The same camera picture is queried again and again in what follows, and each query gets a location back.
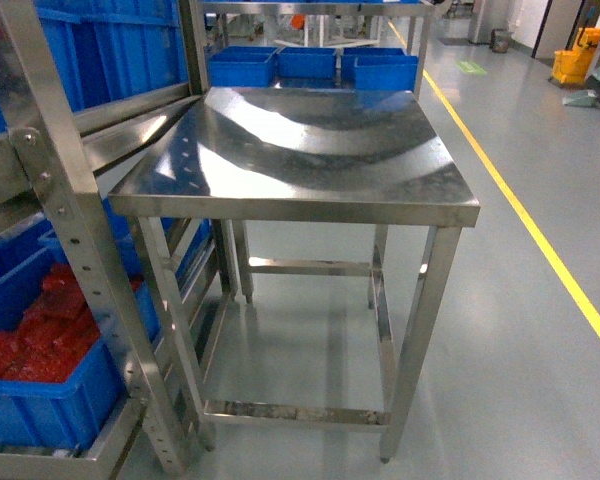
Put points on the blue plastic bin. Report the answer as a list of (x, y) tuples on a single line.
[(387, 73)]

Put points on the blue bin with red parts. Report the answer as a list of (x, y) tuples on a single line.
[(66, 415)]

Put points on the stainless steel shelf rack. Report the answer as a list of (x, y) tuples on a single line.
[(52, 158)]

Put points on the yellow mop bucket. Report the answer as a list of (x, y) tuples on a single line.
[(571, 66)]

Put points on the red plastic parts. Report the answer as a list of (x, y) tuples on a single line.
[(54, 334)]

